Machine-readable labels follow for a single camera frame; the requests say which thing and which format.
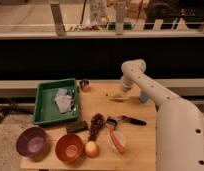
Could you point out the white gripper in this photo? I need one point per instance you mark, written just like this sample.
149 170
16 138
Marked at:
124 88

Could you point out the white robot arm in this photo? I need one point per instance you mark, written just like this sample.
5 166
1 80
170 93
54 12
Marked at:
179 123

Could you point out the blue cup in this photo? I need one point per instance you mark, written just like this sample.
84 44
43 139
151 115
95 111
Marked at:
143 98

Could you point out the small metal cup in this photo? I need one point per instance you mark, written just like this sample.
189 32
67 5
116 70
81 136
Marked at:
84 84

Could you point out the dark red grape bunch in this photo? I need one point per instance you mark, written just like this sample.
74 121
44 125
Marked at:
97 123

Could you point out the wooden board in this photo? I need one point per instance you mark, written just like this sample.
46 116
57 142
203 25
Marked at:
140 148

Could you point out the clear round lid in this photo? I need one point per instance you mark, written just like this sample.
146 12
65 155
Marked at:
121 139

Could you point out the dark rectangular sponge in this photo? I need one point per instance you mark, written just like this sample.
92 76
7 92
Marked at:
76 126

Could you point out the clear plastic bag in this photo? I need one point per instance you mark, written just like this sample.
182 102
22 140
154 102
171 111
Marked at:
63 100

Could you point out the yellow round fruit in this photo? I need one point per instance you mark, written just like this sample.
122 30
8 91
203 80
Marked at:
91 149

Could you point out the orange bowl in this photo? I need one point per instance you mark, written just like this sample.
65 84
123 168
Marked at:
69 148

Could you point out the green plastic tray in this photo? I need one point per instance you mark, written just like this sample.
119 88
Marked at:
46 111

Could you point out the purple bowl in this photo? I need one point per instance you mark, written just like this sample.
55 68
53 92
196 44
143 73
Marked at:
31 142

